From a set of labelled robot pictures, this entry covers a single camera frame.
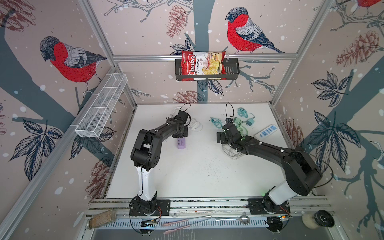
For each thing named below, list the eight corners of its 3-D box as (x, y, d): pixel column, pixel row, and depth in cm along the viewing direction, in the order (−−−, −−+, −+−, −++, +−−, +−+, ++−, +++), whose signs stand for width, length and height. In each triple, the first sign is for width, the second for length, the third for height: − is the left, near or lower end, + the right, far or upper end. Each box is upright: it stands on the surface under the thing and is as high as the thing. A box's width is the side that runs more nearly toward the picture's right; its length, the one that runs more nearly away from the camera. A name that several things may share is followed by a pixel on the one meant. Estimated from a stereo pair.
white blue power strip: (258, 141, 100) (259, 139, 98) (252, 135, 103) (253, 133, 101) (277, 130, 106) (279, 128, 104) (271, 125, 109) (273, 123, 107)
